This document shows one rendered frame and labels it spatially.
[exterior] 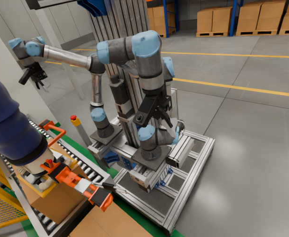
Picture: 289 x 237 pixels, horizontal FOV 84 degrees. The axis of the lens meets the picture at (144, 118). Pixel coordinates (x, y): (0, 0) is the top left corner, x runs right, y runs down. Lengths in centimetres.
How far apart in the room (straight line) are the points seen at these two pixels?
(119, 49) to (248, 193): 207
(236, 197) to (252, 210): 16
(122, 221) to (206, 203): 101
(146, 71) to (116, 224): 133
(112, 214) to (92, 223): 17
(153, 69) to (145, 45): 7
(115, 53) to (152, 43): 17
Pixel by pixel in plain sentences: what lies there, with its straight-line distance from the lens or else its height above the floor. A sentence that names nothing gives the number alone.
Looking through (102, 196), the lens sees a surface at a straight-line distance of 88.
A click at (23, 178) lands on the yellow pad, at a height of 111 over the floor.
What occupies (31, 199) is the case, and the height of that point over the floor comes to 95.
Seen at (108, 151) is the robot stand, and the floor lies 91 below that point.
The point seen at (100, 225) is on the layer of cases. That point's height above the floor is 54.
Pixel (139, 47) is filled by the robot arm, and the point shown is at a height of 185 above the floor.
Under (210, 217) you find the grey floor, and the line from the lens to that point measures 210.
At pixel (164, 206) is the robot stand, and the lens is 191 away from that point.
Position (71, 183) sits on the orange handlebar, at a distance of 102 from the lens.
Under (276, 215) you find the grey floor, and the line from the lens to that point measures 228.
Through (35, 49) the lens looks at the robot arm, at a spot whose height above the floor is 182.
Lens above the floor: 197
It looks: 38 degrees down
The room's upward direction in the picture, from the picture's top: 13 degrees counter-clockwise
